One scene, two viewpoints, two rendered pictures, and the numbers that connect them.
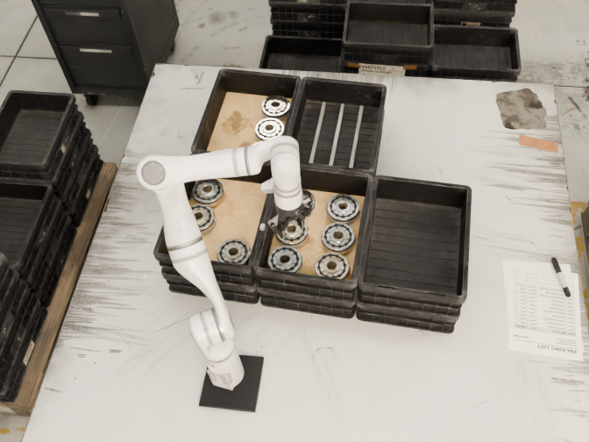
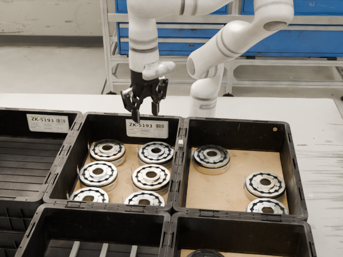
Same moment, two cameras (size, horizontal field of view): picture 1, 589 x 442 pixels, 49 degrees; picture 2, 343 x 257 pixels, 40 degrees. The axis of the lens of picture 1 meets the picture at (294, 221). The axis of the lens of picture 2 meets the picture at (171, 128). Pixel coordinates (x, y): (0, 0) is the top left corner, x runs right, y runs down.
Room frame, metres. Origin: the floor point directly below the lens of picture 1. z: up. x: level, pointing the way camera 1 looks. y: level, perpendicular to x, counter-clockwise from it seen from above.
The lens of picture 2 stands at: (2.09, -0.09, 1.66)
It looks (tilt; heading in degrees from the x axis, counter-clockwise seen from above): 34 degrees down; 171
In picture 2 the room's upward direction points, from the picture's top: straight up
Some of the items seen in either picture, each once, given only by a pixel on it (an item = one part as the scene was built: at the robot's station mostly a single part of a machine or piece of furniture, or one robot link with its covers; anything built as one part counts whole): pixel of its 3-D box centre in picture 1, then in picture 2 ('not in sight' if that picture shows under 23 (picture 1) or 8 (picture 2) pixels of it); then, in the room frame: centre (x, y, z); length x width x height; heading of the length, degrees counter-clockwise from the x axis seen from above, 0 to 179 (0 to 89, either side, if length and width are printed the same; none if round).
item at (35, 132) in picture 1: (45, 160); not in sight; (1.91, 1.07, 0.37); 0.40 x 0.30 x 0.45; 169
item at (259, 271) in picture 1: (315, 222); (121, 157); (1.10, -0.06, 0.92); 0.40 x 0.30 x 0.02; 166
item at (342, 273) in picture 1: (331, 267); (107, 149); (0.97, -0.10, 0.86); 0.10 x 0.10 x 0.01
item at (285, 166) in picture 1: (286, 170); (142, 14); (1.02, 0.01, 1.27); 0.09 x 0.07 x 0.15; 179
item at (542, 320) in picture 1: (543, 307); not in sight; (0.86, -0.74, 0.70); 0.33 x 0.23 x 0.01; 169
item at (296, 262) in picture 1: (284, 260); (156, 152); (1.01, 0.04, 0.86); 0.10 x 0.10 x 0.01
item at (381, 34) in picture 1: (385, 60); not in sight; (2.38, -0.49, 0.37); 0.40 x 0.30 x 0.45; 79
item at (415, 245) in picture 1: (415, 245); (14, 165); (1.02, -0.35, 0.87); 0.40 x 0.30 x 0.11; 166
